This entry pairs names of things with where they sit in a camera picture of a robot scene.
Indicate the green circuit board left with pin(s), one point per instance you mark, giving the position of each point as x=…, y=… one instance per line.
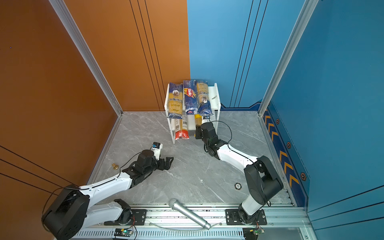
x=123, y=233

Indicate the dark blue Barilla spaghetti pack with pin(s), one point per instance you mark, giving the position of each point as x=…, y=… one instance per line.
x=190, y=97

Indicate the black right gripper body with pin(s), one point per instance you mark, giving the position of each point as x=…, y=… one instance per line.
x=200, y=134

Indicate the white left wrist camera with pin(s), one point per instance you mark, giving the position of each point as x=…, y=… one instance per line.
x=156, y=148

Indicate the aluminium corner post left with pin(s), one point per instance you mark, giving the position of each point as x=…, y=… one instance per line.
x=75, y=34

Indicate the blue yellow portrait spaghetti pack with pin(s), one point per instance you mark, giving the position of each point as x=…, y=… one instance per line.
x=204, y=102

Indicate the circuit board right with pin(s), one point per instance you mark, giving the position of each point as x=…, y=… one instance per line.
x=252, y=233

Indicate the aluminium corner post right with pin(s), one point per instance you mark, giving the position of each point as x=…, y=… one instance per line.
x=295, y=37

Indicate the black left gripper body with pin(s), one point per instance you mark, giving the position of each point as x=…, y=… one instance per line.
x=160, y=165

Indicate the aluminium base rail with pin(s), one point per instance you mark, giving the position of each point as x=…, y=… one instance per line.
x=281, y=222

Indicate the silver microphone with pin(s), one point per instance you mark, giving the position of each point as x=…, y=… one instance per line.
x=179, y=207

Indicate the white metal shelf rack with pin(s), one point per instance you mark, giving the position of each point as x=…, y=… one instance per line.
x=214, y=98

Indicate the small brass weight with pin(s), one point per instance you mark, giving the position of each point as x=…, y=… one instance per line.
x=115, y=166

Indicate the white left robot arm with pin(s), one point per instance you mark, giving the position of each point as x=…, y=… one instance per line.
x=76, y=208

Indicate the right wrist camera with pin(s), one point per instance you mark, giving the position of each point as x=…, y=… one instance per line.
x=206, y=119

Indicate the blue yellow pasta bag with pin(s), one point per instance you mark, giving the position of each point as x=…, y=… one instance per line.
x=175, y=101

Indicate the red spaghetti pack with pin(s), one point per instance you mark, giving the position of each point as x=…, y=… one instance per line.
x=181, y=128

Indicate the aluminium corner post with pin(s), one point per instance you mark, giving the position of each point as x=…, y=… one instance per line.
x=75, y=34
x=295, y=37

